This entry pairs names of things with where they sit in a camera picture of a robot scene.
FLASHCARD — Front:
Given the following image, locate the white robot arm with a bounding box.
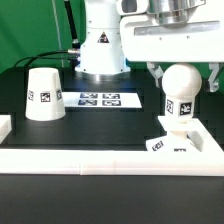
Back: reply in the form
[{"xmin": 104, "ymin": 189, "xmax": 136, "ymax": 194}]
[{"xmin": 77, "ymin": 0, "xmax": 224, "ymax": 92}]

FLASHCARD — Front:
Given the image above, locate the black robot cable post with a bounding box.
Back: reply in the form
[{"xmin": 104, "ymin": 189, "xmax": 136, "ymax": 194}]
[{"xmin": 64, "ymin": 0, "xmax": 80, "ymax": 48}]

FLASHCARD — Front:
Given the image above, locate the white marker sheet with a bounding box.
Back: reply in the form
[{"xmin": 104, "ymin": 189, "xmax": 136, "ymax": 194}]
[{"xmin": 62, "ymin": 92, "xmax": 141, "ymax": 108}]

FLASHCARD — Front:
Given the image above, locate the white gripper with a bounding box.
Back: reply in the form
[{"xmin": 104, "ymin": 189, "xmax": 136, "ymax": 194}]
[{"xmin": 120, "ymin": 15, "xmax": 224, "ymax": 93}]

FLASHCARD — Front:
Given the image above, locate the black cable bundle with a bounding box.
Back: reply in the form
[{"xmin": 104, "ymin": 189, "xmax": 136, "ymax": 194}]
[{"xmin": 13, "ymin": 49, "xmax": 82, "ymax": 68}]

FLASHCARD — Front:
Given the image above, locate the white lamp shade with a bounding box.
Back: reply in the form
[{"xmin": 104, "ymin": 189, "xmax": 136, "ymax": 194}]
[{"xmin": 25, "ymin": 67, "xmax": 65, "ymax": 121}]

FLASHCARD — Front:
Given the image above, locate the white U-shaped fence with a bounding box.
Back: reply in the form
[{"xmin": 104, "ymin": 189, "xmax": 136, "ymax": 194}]
[{"xmin": 0, "ymin": 118, "xmax": 224, "ymax": 176}]

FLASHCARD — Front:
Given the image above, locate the white lamp base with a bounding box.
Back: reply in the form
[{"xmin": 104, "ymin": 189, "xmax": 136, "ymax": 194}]
[{"xmin": 145, "ymin": 116, "xmax": 200, "ymax": 152}]

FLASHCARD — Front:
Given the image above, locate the white lamp bulb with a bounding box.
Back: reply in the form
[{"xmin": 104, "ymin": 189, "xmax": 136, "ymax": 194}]
[{"xmin": 161, "ymin": 63, "xmax": 204, "ymax": 138}]

